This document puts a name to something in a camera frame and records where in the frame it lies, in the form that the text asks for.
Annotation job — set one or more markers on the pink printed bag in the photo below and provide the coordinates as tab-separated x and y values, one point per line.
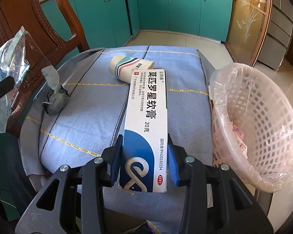
238	136

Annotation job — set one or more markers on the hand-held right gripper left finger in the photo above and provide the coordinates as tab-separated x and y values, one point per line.
117	160

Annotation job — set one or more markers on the white and blue medicine box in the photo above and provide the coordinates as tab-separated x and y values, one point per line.
146	117

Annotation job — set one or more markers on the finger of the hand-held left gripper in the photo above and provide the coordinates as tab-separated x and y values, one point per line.
2	89

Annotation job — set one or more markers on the clear plastic packet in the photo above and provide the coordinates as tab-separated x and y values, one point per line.
9	61

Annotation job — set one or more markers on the white plastic basket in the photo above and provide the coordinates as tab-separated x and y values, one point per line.
266	107

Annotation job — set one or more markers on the carved wooden chair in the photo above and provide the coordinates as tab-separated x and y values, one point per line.
26	12

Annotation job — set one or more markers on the etched glass door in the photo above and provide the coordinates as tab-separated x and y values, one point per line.
249	22

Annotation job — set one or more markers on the black plastic bag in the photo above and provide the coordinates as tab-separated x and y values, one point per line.
56	100

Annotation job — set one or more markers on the striped paper cup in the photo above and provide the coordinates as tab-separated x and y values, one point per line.
122	67

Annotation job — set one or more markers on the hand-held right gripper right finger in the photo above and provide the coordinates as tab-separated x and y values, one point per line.
173	165

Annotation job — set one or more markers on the teal kitchen cabinet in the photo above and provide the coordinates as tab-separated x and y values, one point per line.
185	12
97	17

